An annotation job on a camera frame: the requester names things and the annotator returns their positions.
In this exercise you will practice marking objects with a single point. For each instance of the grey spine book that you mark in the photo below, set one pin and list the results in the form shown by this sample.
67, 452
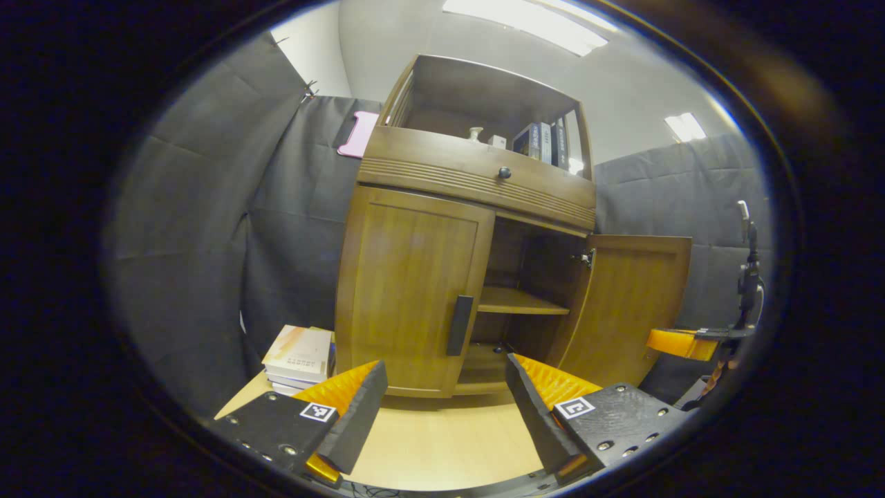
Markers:
545, 143

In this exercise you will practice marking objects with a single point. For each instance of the small beige vase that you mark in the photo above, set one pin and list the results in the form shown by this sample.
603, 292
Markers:
475, 134

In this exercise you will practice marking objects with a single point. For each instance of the wooden double-door shoe cabinet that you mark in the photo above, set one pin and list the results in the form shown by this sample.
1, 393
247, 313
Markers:
449, 159

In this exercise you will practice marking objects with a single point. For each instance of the wooden cabinet door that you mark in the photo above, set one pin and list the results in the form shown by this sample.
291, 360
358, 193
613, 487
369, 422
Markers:
408, 283
629, 304

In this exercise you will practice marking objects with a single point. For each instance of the wooden cabinet drawer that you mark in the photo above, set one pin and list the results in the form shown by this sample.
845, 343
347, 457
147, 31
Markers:
442, 162

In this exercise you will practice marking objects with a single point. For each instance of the small white box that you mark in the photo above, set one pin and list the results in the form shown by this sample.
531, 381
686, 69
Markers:
496, 142

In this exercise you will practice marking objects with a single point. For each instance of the large ceiling light panel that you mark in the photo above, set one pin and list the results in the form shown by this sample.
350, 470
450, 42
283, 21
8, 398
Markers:
525, 24

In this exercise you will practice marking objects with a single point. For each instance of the stack of pale books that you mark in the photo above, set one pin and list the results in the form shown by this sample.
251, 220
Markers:
301, 353

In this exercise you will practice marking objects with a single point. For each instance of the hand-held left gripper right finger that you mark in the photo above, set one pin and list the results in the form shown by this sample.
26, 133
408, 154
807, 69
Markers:
536, 415

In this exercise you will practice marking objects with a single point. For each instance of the small ceiling light panel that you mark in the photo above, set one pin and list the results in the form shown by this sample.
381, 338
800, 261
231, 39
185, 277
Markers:
576, 166
684, 127

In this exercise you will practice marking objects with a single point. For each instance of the black backdrop cloth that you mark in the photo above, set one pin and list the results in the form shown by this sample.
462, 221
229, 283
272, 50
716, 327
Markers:
207, 242

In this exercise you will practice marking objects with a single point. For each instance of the metal door hinge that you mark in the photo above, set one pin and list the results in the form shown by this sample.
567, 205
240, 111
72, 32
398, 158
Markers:
585, 259

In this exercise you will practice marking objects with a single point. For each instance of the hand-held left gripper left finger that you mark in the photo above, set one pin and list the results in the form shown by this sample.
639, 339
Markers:
356, 422

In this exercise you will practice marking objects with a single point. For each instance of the wooden inner cabinet shelf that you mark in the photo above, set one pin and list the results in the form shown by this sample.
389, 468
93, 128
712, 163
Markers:
518, 301

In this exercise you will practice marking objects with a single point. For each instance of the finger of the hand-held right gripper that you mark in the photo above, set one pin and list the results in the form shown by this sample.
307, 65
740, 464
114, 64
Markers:
681, 344

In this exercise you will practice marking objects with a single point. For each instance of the round black drawer knob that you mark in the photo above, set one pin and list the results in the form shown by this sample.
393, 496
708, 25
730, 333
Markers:
504, 173

